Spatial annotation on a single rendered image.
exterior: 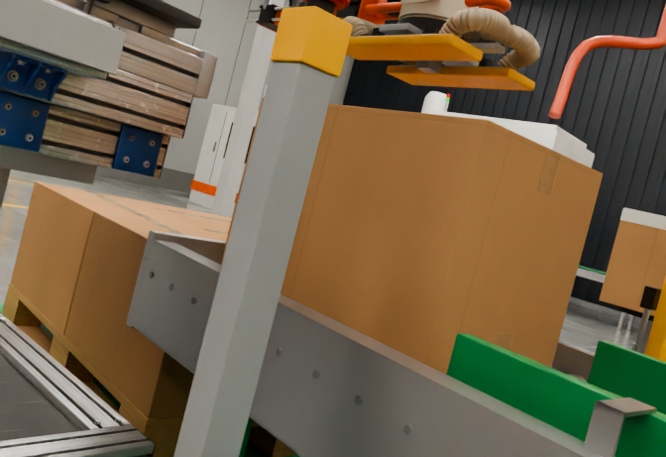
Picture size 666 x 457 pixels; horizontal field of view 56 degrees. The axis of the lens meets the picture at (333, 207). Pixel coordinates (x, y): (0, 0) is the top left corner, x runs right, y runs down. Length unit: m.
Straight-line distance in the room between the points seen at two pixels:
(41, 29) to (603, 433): 0.89
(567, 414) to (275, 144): 0.48
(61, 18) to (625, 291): 2.39
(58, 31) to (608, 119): 11.92
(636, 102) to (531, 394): 11.75
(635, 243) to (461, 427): 2.15
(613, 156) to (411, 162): 11.40
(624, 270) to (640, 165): 9.42
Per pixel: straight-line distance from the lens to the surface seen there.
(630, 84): 12.67
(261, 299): 0.81
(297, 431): 0.98
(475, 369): 0.89
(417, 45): 1.21
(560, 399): 0.84
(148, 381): 1.66
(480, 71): 1.34
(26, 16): 1.02
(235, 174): 5.13
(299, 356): 0.97
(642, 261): 2.86
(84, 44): 1.05
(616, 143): 12.44
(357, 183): 1.12
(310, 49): 0.79
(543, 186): 1.13
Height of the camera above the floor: 0.79
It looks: 1 degrees down
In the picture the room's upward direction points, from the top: 14 degrees clockwise
